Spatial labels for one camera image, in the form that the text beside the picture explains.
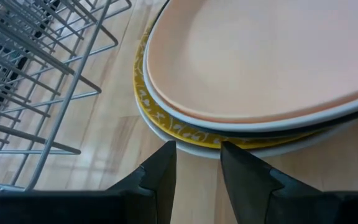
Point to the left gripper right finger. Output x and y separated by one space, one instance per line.
247 186

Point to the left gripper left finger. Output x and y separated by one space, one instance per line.
163 174

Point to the white deep plate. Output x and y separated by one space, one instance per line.
197 152

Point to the yellow white-patterned plate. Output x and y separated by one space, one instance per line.
166 119

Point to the white plate dark teal underside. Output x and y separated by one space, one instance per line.
259 127

